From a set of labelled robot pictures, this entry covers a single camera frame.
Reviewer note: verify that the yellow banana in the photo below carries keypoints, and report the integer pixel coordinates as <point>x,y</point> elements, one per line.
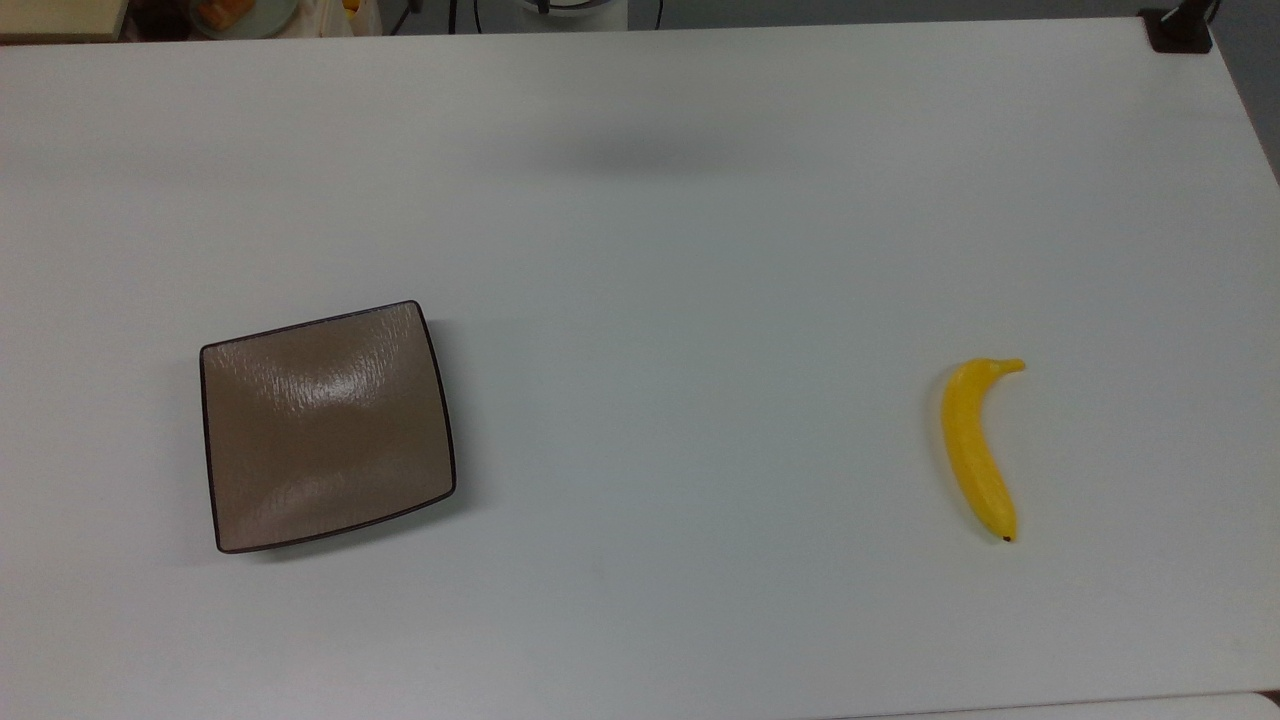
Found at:
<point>972,450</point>

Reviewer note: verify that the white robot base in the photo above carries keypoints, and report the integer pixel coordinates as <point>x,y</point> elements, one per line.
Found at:
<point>575,15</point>

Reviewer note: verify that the brown square ceramic plate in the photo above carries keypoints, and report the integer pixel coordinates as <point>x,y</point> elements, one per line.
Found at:
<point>330,430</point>

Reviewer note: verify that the green plate with food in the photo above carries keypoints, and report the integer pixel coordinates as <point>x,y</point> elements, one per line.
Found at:
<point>245,15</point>

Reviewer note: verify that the black table clamp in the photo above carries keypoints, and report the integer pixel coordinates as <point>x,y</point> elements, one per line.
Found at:
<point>1180,35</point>

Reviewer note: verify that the wooden side table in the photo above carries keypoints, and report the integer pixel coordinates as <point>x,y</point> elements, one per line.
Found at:
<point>60,18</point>

